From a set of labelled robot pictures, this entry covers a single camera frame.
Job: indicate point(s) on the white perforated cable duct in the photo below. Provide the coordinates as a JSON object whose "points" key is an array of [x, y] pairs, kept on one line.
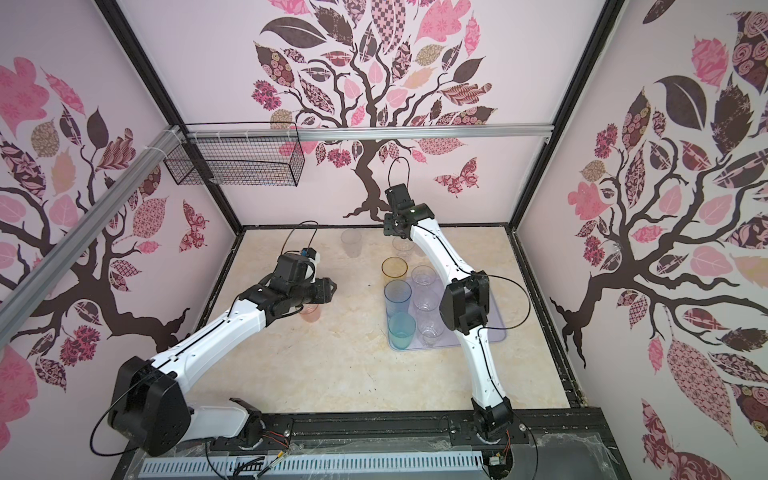
{"points": [[315, 466]]}

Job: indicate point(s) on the amber plastic cup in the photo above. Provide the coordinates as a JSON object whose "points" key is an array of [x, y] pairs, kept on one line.
{"points": [[394, 268]]}

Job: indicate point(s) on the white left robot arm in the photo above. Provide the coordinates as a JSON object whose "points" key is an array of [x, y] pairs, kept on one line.
{"points": [[150, 406]]}

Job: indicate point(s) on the black wire mesh basket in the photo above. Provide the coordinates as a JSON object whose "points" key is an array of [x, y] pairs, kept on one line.
{"points": [[262, 153]]}

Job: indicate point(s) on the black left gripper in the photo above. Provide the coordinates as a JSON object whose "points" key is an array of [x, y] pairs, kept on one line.
{"points": [[324, 292]]}

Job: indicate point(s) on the black corner frame post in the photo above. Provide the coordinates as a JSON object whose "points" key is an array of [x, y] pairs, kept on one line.
{"points": [[597, 41]]}

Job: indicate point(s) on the aluminium rail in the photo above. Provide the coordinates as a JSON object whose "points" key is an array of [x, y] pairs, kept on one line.
{"points": [[374, 133], [24, 299]]}

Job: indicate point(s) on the black left corner post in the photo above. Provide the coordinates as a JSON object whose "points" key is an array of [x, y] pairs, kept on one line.
{"points": [[123, 32]]}

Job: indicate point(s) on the teal dimpled plastic cup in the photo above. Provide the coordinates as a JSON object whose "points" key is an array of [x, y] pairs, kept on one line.
{"points": [[401, 330]]}

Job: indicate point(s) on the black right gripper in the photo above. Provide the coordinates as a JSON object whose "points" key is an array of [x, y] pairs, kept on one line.
{"points": [[388, 230]]}

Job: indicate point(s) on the blue ribbed plastic cup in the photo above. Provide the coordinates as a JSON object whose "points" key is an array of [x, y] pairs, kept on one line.
{"points": [[397, 294]]}

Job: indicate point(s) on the aluminium rail left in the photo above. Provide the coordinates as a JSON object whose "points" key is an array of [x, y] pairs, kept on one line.
{"points": [[24, 299]]}

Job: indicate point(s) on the clear cup back row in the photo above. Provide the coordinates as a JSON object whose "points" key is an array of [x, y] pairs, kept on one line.
{"points": [[351, 240]]}

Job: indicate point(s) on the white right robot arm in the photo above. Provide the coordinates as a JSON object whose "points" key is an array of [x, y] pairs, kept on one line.
{"points": [[464, 307]]}

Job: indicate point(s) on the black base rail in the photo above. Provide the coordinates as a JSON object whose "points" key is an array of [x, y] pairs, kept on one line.
{"points": [[457, 427]]}

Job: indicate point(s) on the pink plastic cup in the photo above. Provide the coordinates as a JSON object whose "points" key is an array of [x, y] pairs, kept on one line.
{"points": [[311, 313]]}

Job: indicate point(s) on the clear glass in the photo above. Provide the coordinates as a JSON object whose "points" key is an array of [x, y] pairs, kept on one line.
{"points": [[425, 301], [431, 330], [424, 278]]}

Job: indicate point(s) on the aluminium rail back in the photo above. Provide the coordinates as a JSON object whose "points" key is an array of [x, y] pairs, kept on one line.
{"points": [[374, 133]]}

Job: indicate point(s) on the clear faceted glass tumbler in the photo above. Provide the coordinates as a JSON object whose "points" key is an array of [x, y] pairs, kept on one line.
{"points": [[403, 248]]}

